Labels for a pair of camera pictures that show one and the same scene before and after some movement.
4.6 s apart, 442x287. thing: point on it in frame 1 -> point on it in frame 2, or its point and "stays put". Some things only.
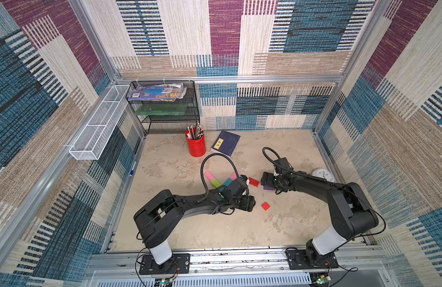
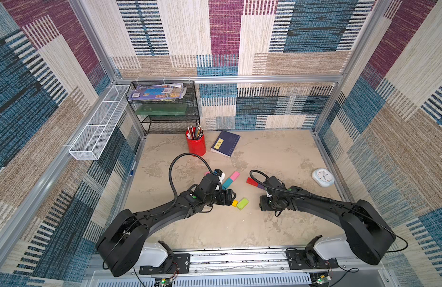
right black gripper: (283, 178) -> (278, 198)
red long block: (253, 182) stays put
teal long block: (228, 182) stays put
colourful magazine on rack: (157, 92) stays put
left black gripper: (249, 204) -> (223, 195)
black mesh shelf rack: (166, 106) stays put
